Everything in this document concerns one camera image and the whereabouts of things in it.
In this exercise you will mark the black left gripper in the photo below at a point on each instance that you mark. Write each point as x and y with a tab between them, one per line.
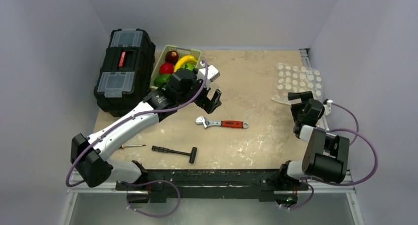
208	106

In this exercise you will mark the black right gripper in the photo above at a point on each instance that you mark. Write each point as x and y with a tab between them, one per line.
299	97

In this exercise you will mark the clear zip top bag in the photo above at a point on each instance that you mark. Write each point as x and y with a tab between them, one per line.
296	79

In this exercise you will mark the pale green perforated basket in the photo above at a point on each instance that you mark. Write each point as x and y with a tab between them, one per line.
160	59

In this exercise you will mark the green bell pepper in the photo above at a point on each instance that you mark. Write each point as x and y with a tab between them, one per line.
162	79

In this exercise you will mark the green watermelon toy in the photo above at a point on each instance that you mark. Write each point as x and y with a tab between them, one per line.
188	66

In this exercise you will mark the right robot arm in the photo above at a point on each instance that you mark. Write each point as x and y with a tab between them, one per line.
326	154

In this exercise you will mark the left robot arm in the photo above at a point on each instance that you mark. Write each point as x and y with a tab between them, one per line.
90	156

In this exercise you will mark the black hammer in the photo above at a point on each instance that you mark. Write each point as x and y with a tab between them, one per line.
191	155

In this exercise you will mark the yellow banana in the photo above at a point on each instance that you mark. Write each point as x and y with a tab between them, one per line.
183	60

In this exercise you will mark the red tomato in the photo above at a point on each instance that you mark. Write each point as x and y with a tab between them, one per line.
166	68

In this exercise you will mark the dark red apple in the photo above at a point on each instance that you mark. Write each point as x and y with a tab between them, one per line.
172	56

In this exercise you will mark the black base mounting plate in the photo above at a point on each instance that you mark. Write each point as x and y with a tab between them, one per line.
265	185

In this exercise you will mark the black plastic toolbox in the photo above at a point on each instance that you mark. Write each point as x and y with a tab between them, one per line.
125	75

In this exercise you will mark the red handled adjustable wrench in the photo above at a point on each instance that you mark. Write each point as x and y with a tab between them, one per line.
226	123

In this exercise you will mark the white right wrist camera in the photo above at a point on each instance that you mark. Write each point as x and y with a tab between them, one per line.
327	106

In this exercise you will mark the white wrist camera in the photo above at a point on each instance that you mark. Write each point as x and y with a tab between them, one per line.
213	74
327	106

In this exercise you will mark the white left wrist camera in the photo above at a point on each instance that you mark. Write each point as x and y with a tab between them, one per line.
213	74

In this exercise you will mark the yellow handled screwdriver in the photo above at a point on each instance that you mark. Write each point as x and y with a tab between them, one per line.
132	146

